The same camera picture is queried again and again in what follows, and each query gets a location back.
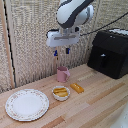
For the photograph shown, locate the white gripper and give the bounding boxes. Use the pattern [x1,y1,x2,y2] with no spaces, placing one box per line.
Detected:
[45,27,81,58]

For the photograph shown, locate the black air fryer drawer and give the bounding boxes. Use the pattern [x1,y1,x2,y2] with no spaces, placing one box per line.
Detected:
[87,45,118,79]

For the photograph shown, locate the pink mug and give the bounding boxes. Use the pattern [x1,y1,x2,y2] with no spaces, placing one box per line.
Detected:
[56,66,72,83]

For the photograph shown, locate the beige woven folding screen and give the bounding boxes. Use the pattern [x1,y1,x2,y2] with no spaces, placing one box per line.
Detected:
[0,0,128,94]

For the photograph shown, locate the yellow rectangular food block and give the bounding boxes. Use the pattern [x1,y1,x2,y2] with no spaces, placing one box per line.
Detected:
[70,82,85,95]

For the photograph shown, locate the yellow fries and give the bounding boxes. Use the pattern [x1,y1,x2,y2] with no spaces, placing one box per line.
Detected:
[53,87,69,98]

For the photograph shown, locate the small white bowl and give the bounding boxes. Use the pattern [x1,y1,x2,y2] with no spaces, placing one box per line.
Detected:
[51,85,71,102]

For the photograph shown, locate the white floral rim plate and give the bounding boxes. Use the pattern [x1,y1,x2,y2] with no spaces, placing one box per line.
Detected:
[4,88,50,122]

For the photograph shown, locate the white rounded object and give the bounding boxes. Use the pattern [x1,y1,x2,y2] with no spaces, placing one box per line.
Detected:
[115,109,128,128]

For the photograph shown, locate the black cable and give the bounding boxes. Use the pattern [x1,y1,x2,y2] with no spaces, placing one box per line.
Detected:
[79,11,128,37]

